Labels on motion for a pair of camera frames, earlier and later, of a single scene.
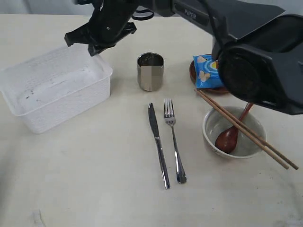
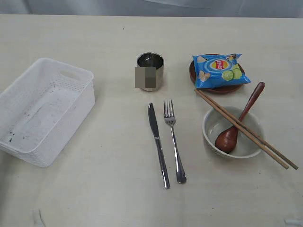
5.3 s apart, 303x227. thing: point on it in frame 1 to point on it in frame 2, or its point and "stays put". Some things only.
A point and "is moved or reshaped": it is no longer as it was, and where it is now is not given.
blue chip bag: (207, 75) stays put
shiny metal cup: (150, 71) is moved or reshaped
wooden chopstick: (289, 161) stays put
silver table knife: (155, 128) stays put
